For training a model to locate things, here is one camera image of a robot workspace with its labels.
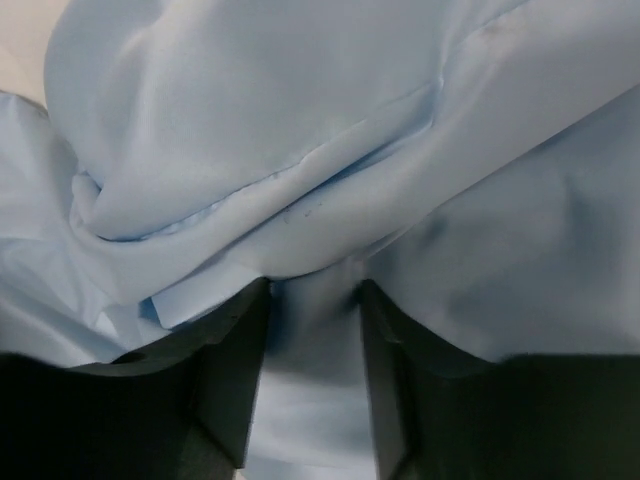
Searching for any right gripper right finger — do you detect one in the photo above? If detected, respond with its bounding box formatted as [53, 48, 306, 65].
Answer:
[358, 280, 639, 479]

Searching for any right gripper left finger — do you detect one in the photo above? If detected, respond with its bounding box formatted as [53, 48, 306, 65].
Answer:
[1, 279, 271, 479]

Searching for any light blue pillowcase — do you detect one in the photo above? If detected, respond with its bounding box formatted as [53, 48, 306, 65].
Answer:
[1, 1, 639, 479]

